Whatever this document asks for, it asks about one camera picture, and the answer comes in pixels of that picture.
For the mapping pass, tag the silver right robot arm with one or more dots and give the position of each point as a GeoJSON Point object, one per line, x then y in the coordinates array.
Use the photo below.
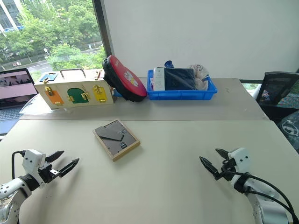
{"type": "Point", "coordinates": [264, 200]}

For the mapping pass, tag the laptop computer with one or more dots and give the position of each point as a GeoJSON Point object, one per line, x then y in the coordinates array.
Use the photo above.
{"type": "Point", "coordinates": [14, 93]}

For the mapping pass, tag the wooden latch lock box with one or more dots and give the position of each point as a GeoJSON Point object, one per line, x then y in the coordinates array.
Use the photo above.
{"type": "Point", "coordinates": [77, 94]}

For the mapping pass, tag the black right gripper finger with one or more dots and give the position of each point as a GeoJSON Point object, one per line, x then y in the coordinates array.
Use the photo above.
{"type": "Point", "coordinates": [209, 164]}
{"type": "Point", "coordinates": [224, 154]}

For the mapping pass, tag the small blue plastic object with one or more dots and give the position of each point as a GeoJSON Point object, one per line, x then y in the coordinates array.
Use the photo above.
{"type": "Point", "coordinates": [169, 64]}

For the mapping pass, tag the dark blue pouch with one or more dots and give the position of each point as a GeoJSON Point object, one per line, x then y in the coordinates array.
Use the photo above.
{"type": "Point", "coordinates": [180, 79]}

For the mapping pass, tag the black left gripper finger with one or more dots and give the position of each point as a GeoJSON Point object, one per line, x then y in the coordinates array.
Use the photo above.
{"type": "Point", "coordinates": [67, 168]}
{"type": "Point", "coordinates": [55, 156]}

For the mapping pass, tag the blue plastic bin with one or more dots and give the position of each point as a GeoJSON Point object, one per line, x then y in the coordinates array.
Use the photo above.
{"type": "Point", "coordinates": [182, 94]}

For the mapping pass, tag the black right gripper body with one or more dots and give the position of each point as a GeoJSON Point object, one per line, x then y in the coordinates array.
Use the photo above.
{"type": "Point", "coordinates": [226, 170]}

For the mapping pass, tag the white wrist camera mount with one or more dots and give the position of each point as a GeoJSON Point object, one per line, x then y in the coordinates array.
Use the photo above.
{"type": "Point", "coordinates": [240, 159]}
{"type": "Point", "coordinates": [31, 161]}

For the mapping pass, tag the white crumpled plastic bag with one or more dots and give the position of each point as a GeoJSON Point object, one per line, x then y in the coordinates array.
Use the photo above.
{"type": "Point", "coordinates": [201, 77]}

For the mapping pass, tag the dark window frame post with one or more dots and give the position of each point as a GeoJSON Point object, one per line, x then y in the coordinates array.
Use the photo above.
{"type": "Point", "coordinates": [104, 28]}

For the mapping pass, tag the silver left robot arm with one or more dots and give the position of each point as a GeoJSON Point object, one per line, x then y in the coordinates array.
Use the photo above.
{"type": "Point", "coordinates": [13, 186]}

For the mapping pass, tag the wooden picture frame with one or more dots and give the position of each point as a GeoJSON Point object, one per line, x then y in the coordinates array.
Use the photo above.
{"type": "Point", "coordinates": [116, 141]}

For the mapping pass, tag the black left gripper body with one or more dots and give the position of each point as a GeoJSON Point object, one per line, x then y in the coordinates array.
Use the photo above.
{"type": "Point", "coordinates": [45, 173]}

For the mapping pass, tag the black printed bag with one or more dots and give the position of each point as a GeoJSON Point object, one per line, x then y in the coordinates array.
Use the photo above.
{"type": "Point", "coordinates": [290, 130]}

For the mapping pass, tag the black mesh office chair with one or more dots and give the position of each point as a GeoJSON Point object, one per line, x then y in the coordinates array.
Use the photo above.
{"type": "Point", "coordinates": [280, 91]}

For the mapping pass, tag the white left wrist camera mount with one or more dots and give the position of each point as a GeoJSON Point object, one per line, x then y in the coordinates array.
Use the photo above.
{"type": "Point", "coordinates": [31, 161]}

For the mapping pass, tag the red and black punch pad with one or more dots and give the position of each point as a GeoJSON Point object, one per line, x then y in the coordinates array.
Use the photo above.
{"type": "Point", "coordinates": [126, 80]}

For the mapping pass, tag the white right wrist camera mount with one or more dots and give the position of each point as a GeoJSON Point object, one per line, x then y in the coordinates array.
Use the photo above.
{"type": "Point", "coordinates": [240, 159]}

